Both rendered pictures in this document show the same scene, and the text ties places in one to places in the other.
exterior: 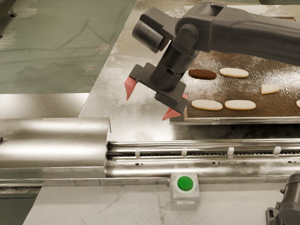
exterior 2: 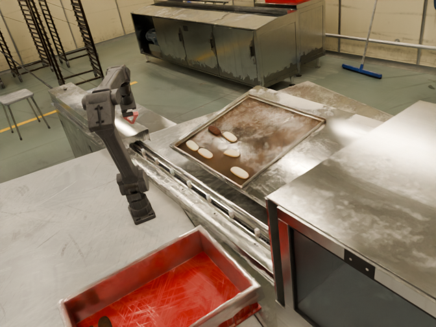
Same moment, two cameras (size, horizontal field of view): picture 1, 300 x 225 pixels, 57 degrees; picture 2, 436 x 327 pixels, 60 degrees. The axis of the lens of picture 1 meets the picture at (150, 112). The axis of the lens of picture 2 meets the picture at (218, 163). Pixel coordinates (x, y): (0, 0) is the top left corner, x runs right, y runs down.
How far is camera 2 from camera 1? 1.58 m
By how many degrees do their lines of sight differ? 47
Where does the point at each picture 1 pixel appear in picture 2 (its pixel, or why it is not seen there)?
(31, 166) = not seen: hidden behind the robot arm
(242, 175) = (156, 180)
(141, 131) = (165, 148)
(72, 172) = not seen: hidden behind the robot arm
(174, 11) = (258, 90)
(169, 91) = (123, 104)
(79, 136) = (128, 130)
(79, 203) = (107, 158)
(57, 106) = (157, 124)
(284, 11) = (329, 113)
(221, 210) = not seen: hidden behind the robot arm
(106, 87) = (187, 125)
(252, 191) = (157, 194)
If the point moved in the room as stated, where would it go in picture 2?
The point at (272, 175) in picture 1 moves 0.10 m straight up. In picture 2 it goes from (165, 188) to (159, 168)
